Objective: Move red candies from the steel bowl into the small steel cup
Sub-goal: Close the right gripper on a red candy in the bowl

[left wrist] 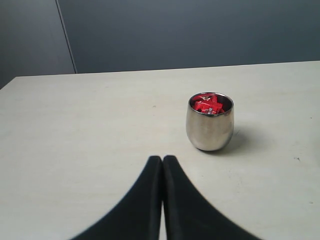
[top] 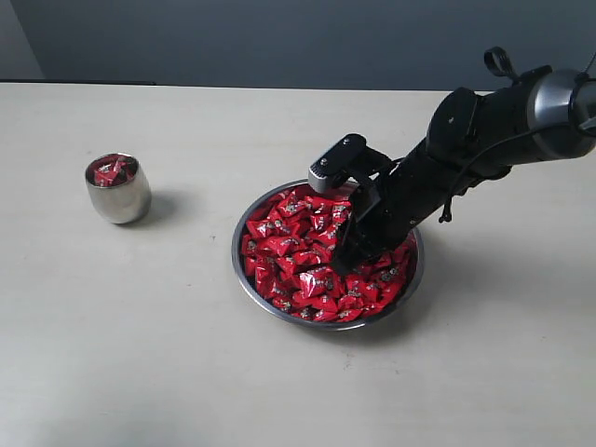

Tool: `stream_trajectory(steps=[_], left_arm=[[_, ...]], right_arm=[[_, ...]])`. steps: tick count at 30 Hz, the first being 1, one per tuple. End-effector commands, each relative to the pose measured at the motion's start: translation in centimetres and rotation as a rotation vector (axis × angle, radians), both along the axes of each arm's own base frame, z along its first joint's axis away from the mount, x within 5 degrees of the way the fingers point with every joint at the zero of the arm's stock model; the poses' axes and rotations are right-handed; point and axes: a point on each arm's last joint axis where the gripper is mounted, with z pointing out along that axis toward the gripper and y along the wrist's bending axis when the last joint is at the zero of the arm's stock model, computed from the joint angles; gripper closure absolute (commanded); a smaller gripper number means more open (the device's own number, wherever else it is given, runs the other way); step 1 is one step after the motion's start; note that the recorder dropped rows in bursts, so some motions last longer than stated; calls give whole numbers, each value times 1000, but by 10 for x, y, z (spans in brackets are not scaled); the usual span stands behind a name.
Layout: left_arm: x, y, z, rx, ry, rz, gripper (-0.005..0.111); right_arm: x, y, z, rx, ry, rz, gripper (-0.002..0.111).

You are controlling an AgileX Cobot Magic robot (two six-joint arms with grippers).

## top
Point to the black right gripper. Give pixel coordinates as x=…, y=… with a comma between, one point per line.
x=411, y=192

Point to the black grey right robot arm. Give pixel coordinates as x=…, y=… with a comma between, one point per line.
x=544, y=116

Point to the pile of red wrapped candies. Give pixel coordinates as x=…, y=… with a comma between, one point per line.
x=282, y=251

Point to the round steel bowl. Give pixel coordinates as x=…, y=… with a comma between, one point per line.
x=413, y=274

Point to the stainless steel cup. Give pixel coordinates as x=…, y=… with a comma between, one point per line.
x=123, y=204

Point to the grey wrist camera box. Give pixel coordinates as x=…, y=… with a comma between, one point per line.
x=350, y=158

